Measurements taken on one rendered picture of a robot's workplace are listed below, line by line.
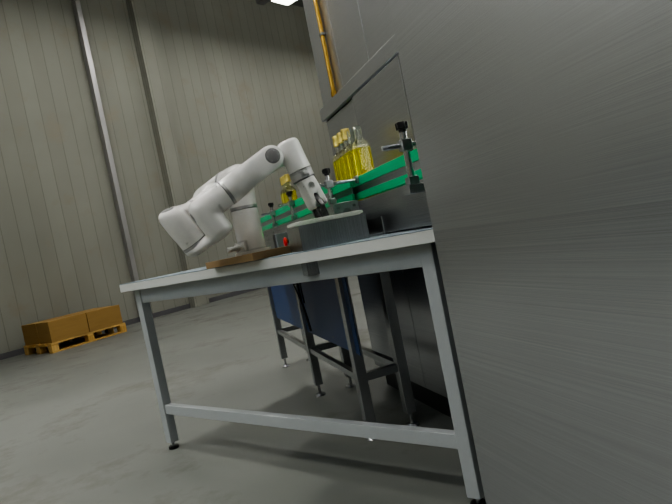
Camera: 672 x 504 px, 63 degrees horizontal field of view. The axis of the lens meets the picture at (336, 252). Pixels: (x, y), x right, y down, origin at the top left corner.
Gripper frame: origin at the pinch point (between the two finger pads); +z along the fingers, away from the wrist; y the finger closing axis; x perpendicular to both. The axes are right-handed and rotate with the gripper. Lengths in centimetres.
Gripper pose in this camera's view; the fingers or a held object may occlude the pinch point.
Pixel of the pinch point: (324, 222)
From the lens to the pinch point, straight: 179.1
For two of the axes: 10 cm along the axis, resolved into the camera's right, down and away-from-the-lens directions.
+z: 4.3, 9.0, 1.0
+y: -2.7, 0.2, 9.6
